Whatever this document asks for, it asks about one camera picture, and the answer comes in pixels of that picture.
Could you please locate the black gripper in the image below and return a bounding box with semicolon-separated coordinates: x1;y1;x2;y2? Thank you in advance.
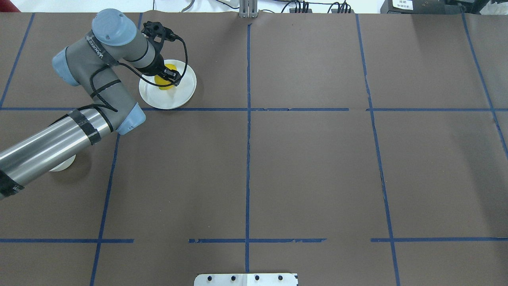
154;64;179;85

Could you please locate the yellow lemon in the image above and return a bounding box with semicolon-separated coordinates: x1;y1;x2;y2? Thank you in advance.
154;63;180;90

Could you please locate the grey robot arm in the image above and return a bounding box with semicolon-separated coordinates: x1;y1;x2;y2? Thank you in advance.
1;8;186;199

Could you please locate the white round plate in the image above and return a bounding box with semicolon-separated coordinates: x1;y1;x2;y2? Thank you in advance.
139;66;197;109

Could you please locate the small white bowl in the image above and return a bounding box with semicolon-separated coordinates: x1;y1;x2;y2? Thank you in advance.
50;155;76;172

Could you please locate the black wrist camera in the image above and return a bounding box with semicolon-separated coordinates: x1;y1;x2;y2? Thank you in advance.
141;21;179;44

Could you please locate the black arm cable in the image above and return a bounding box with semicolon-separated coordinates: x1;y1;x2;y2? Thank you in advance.
89;34;189;112

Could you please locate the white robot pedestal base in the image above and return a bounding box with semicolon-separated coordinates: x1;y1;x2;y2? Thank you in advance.
194;273;299;286

